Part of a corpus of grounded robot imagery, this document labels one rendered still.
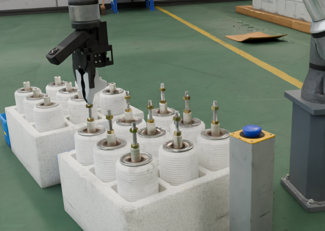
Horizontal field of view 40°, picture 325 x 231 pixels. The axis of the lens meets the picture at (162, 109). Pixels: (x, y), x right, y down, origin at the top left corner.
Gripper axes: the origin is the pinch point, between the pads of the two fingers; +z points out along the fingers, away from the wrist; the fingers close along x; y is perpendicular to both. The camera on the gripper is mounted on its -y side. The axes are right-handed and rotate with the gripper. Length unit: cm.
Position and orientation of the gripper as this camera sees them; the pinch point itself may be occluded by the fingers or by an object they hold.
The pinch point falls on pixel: (86, 99)
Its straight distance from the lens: 118.9
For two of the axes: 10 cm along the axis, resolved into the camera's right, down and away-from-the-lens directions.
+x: -6.3, -2.1, 7.5
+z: 0.5, 9.5, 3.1
